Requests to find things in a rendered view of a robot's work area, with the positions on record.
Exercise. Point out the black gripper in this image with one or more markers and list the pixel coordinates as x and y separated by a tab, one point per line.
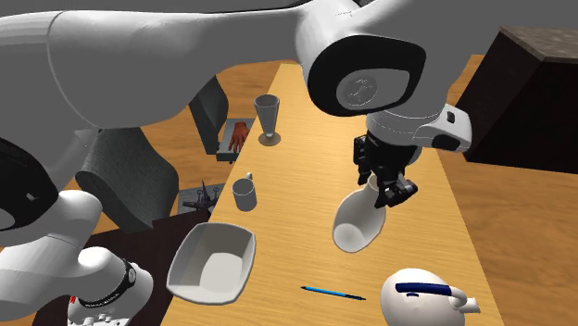
386	155

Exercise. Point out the white vase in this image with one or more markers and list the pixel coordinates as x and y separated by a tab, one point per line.
359	221

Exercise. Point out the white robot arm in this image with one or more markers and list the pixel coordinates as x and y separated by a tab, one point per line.
135	63

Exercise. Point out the light wooden table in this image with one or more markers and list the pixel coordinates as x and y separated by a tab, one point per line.
307	189

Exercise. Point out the blue pen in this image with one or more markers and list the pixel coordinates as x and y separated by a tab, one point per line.
332	292

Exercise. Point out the tall grey glass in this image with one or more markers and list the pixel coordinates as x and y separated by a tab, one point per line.
267	113

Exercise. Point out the grey mug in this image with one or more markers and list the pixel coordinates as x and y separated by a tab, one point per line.
244	195

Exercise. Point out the red hand figure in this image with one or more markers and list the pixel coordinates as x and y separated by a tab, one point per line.
238	135

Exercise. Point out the grey flat box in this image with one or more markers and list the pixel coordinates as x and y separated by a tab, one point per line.
227	153

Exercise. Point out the dark brown cabinet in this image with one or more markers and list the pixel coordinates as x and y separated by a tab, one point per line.
523	113

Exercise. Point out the dark spiky figure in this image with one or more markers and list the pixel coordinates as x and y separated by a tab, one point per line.
204	198

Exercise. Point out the grey chair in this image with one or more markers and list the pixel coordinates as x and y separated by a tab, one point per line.
210	113
131	180

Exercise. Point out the white square bowl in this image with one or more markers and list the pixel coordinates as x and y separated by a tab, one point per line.
212	266

